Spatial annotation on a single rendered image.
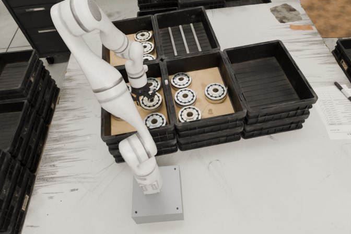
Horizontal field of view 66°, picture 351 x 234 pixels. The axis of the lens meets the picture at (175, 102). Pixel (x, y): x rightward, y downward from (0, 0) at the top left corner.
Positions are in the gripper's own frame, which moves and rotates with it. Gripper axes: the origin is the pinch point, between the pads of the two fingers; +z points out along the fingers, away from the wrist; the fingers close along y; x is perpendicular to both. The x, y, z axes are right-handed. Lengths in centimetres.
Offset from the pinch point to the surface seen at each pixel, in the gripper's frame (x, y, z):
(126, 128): -9.7, -9.7, 4.4
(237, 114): -19.3, 37.7, -5.8
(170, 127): -19.8, 10.1, -5.5
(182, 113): -9.2, 16.0, 1.2
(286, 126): -19, 62, 11
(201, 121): -19.6, 22.8, -5.5
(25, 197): -5, -89, 68
